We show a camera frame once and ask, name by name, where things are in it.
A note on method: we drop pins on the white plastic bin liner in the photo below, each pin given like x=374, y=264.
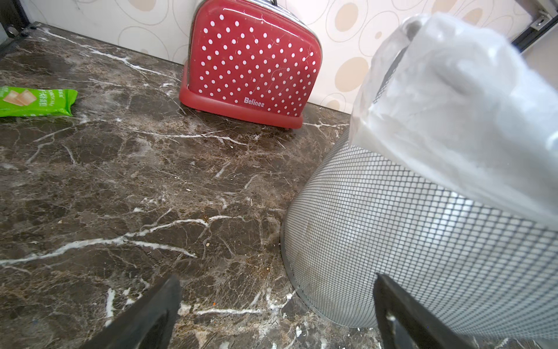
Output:
x=459, y=106

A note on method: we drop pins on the black vertical frame post left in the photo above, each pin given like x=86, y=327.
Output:
x=14, y=21

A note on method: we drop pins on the black vertical frame post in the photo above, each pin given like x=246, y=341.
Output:
x=539, y=27
x=14, y=21

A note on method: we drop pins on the green snack packet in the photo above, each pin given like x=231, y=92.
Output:
x=27, y=102

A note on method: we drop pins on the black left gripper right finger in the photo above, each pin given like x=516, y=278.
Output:
x=404, y=323

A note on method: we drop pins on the red polka dot toaster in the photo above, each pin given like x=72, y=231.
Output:
x=250, y=60

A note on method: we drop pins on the black vertical frame post right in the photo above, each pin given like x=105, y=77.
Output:
x=539, y=27

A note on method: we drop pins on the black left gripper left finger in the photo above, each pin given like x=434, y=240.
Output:
x=148, y=323

